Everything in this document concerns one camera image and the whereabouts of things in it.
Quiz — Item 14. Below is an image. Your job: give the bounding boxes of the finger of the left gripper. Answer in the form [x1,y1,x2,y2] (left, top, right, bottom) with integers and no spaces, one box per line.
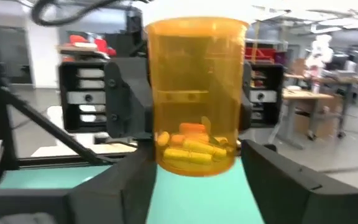
[238,61,252,132]
[104,57,154,140]

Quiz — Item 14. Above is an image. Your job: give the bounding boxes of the white ball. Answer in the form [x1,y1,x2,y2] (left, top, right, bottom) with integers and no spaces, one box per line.
[140,0,254,178]

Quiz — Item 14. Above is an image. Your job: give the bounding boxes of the red storage bins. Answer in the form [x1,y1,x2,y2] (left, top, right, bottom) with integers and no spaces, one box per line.
[246,46,276,65]

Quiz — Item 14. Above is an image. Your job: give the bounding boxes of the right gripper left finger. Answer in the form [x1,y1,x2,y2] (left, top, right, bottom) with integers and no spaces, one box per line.
[68,145,158,224]

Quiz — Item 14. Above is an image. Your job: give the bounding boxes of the wooden desk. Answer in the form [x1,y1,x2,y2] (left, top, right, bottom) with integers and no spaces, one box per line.
[283,88,335,150]

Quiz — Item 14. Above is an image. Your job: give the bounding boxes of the cardboard box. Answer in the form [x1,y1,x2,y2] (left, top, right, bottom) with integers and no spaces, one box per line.
[293,104,337,139]

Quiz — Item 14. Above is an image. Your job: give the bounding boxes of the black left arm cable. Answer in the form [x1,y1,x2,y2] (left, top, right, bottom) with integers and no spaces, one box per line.
[30,0,142,27]

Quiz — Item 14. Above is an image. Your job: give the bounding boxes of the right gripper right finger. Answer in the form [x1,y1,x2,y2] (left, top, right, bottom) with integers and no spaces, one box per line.
[241,139,358,224]

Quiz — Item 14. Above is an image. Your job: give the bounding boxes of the red object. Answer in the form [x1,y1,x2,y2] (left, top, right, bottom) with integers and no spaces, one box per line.
[68,34,117,57]

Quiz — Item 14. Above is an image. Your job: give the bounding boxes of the white robot figure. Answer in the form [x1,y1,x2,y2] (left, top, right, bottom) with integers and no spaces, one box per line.
[305,33,335,78]

